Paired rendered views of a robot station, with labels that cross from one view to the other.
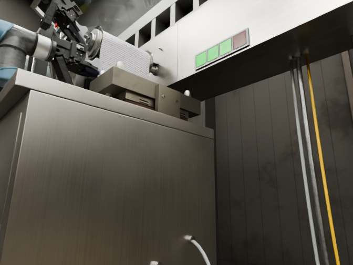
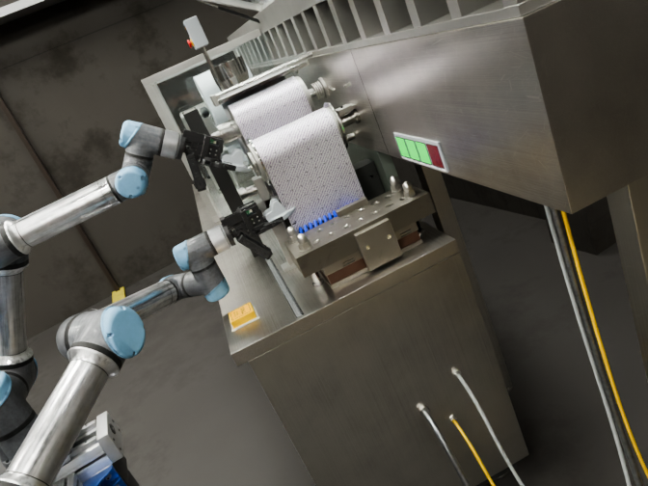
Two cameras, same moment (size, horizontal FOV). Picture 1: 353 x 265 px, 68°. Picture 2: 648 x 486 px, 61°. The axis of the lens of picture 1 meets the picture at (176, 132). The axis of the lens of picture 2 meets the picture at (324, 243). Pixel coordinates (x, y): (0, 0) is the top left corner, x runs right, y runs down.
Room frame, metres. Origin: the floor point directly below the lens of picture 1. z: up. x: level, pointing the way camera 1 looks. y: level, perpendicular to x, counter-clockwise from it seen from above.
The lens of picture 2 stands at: (-0.31, -0.65, 1.54)
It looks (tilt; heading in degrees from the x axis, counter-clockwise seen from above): 21 degrees down; 36
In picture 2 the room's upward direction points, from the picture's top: 24 degrees counter-clockwise
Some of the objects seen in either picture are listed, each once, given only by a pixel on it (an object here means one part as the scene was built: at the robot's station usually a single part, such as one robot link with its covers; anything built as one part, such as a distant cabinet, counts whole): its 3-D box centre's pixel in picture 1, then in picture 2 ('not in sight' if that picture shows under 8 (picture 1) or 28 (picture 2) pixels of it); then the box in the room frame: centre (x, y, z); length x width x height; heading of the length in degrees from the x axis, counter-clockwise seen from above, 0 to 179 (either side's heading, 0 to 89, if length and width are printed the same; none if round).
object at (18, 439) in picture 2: not in sight; (21, 435); (0.23, 0.94, 0.87); 0.15 x 0.15 x 0.10
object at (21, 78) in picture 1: (23, 159); (268, 203); (1.65, 0.96, 0.88); 2.52 x 0.66 x 0.04; 43
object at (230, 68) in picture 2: not in sight; (229, 69); (1.54, 0.76, 1.50); 0.14 x 0.14 x 0.06
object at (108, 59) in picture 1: (124, 79); (319, 189); (0.98, 0.21, 1.11); 0.23 x 0.01 x 0.18; 133
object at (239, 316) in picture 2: not in sight; (242, 314); (0.66, 0.41, 0.91); 0.07 x 0.07 x 0.02; 43
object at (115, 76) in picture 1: (149, 99); (358, 227); (0.92, 0.10, 1.00); 0.40 x 0.16 x 0.06; 133
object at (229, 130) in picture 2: not in sight; (229, 131); (1.11, 0.53, 1.34); 0.06 x 0.06 x 0.06; 43
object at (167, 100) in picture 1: (168, 103); (378, 244); (0.86, 0.03, 0.97); 0.10 x 0.03 x 0.11; 133
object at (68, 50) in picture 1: (66, 55); (244, 224); (0.82, 0.39, 1.12); 0.12 x 0.08 x 0.09; 133
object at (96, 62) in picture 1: (97, 65); (280, 209); (0.88, 0.30, 1.12); 0.09 x 0.03 x 0.06; 132
